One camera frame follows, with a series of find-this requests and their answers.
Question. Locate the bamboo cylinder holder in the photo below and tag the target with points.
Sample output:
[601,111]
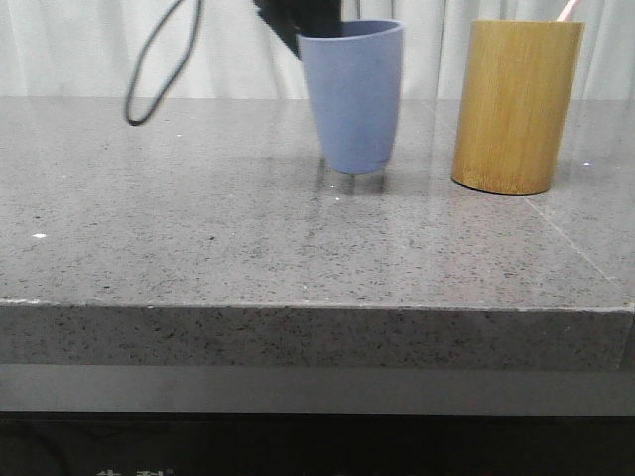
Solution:
[516,95]

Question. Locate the pink chopstick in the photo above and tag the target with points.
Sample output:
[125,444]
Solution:
[567,11]

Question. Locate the blue plastic cup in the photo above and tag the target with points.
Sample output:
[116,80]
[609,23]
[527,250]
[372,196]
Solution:
[354,83]

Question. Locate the white curtain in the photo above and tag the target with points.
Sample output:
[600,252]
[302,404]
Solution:
[88,48]

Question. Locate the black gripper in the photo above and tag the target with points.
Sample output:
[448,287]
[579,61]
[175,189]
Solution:
[309,18]

